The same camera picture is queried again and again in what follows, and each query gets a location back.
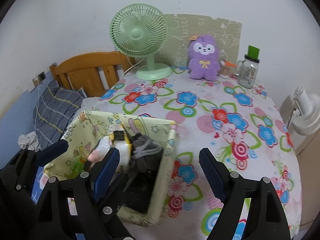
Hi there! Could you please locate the white cloth drawstring bag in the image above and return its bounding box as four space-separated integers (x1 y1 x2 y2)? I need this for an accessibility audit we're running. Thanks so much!
96 136 132 172

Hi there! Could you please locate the purple plush toy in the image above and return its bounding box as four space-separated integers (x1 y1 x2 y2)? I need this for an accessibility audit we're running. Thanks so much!
188 35 221 82

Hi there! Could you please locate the grey plaid pillow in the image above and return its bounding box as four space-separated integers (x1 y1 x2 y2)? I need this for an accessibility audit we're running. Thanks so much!
33 80 85 149

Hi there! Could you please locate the grey knit cloth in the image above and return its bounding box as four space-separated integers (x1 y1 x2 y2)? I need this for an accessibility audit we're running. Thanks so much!
131 133 163 173

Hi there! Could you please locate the white standing fan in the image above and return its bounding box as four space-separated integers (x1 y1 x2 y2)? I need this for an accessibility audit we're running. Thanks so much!
289 87 320 137

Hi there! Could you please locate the glass jar green lid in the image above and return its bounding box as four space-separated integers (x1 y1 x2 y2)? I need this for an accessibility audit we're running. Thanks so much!
236 46 260 89

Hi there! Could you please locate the black plastic bundle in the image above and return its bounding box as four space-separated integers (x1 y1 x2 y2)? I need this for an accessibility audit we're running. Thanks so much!
124 171 157 214

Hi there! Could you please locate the floral tablecloth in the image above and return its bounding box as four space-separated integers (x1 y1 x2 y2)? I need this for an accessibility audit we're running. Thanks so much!
91 67 302 239

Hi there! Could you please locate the green desk fan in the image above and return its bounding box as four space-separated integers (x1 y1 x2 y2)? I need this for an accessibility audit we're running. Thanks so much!
109 3 172 81

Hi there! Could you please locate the small jar orange lid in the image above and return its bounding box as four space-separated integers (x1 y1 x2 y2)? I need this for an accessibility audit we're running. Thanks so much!
219 58 236 79

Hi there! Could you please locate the yellow fabric storage box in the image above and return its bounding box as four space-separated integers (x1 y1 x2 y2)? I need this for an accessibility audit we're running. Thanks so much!
43 111 176 226

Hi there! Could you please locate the green picture book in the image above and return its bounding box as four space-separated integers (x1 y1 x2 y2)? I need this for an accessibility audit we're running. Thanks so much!
73 158 86 176

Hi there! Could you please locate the pink tissue packet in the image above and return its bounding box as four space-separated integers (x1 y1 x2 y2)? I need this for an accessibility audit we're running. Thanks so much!
87 150 100 163

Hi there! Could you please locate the yellow cartoon packet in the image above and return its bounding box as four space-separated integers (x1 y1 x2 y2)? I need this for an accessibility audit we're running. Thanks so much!
108 124 132 146

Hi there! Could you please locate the green patterned backboard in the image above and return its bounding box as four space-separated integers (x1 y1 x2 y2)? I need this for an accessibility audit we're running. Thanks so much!
155 14 242 67

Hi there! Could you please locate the wall power outlet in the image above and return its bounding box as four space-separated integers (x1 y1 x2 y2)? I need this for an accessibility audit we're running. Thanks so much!
38 72 46 82

